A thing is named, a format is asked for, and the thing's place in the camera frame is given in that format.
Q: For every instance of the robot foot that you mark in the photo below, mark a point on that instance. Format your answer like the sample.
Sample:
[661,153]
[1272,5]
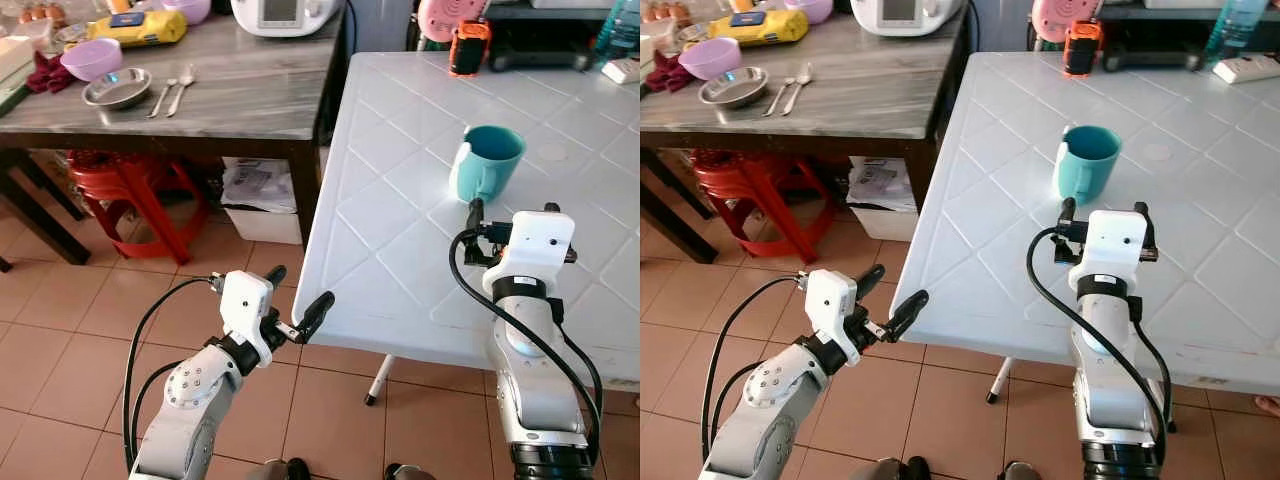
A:
[280,470]
[905,470]
[410,472]
[1020,472]

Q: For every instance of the metal spoon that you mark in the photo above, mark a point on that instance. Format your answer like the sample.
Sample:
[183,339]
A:
[186,78]
[803,76]

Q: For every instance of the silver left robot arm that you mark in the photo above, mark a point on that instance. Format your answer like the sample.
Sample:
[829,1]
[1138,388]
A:
[765,400]
[190,410]

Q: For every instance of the teal ceramic mug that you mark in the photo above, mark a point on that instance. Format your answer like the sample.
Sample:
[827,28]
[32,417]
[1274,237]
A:
[1086,163]
[487,163]

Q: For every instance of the white box with papers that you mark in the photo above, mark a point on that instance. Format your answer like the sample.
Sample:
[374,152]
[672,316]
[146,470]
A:
[880,200]
[260,200]

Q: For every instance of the person's bare toes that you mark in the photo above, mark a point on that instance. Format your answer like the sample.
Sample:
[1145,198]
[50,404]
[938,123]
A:
[1270,406]

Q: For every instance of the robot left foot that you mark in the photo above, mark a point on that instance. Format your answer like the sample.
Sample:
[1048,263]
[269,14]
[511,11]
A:
[905,470]
[280,470]

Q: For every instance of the white kitchen appliance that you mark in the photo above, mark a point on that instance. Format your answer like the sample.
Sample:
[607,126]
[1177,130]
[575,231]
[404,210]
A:
[290,15]
[905,15]

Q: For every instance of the orange and black device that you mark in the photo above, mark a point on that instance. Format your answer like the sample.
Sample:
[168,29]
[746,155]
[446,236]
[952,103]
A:
[470,50]
[1082,50]

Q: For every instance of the red plastic stool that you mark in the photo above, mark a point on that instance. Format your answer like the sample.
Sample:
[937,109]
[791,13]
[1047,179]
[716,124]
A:
[760,180]
[140,185]

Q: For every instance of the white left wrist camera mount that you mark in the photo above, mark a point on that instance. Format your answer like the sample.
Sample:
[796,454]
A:
[832,300]
[245,305]

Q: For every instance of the blue water bottle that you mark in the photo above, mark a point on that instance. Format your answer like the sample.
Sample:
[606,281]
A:
[620,30]
[1235,30]

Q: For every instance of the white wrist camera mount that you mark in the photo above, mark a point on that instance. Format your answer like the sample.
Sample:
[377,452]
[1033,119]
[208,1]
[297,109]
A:
[245,305]
[1112,245]
[540,245]
[832,300]

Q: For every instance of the pink round fan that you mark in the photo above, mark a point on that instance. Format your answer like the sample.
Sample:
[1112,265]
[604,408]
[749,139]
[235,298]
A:
[1055,18]
[440,18]

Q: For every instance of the white plastic folding table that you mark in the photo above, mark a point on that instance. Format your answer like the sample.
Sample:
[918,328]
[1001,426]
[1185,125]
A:
[400,200]
[1000,250]

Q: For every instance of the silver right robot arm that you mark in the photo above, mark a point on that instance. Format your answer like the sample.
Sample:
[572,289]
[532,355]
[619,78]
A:
[530,400]
[1110,400]

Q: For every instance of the grey-topped wooden table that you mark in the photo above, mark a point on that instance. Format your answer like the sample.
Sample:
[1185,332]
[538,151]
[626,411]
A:
[880,90]
[250,90]

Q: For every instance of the yellow plastic package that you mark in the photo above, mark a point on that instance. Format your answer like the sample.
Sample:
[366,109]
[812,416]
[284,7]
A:
[155,32]
[775,32]

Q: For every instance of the white power strip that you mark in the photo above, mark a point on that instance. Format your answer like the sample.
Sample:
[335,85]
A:
[1248,68]
[622,70]

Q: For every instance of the stainless steel plate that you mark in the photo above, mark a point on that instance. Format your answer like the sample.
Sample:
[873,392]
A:
[733,88]
[117,90]

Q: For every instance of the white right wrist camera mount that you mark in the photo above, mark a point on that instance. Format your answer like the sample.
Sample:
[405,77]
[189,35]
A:
[1112,245]
[540,245]

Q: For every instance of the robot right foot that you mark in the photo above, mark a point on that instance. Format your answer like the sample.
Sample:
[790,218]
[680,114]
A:
[1020,472]
[410,472]

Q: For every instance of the maroon cloth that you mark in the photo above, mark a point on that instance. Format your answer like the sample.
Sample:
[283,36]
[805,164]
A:
[665,75]
[45,75]

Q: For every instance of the tray of brown eggs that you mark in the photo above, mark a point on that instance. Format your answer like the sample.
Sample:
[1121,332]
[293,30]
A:
[665,10]
[42,12]

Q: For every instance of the black case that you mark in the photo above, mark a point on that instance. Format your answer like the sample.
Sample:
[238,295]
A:
[545,55]
[1160,55]

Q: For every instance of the purple plastic bowl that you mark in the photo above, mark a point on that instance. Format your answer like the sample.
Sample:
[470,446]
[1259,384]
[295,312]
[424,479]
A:
[812,8]
[90,58]
[190,8]
[710,57]

